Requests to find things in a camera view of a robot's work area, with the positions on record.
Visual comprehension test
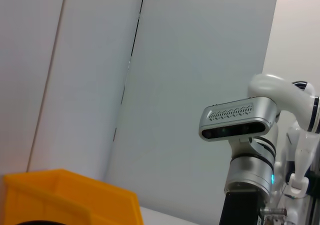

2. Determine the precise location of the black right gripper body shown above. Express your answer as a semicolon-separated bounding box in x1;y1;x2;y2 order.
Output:
219;189;266;225

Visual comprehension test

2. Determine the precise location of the black robot torso column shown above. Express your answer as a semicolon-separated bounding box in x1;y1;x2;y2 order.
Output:
307;168;320;225

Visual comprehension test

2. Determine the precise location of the yellow plastic storage bin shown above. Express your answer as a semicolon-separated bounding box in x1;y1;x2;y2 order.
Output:
2;168;145;225

